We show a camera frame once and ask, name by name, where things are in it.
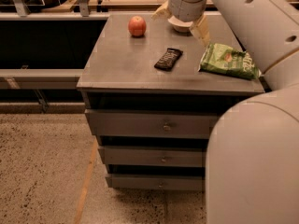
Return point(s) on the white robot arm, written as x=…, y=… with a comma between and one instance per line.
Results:
x=252, y=158

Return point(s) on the grey middle drawer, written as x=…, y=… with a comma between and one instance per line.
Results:
x=152, y=156

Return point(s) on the grey drawer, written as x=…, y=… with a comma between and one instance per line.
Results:
x=152, y=156
x=155, y=182
x=149, y=124

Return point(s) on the grey bottom drawer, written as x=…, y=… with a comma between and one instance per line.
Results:
x=155, y=182

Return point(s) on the grey top drawer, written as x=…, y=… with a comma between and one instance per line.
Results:
x=149, y=124

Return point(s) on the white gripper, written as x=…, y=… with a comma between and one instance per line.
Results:
x=184, y=14

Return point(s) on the grey drawer cabinet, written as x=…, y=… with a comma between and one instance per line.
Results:
x=120, y=75

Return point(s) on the black rxbar chocolate bar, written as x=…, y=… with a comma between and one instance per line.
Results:
x=168, y=60

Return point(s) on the red apple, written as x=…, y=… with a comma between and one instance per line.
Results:
x=137, y=26

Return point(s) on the white paper bowl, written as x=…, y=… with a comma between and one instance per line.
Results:
x=180, y=26

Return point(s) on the metal railing frame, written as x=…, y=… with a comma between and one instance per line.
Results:
x=42, y=57

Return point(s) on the green chip bag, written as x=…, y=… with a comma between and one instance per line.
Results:
x=224, y=60

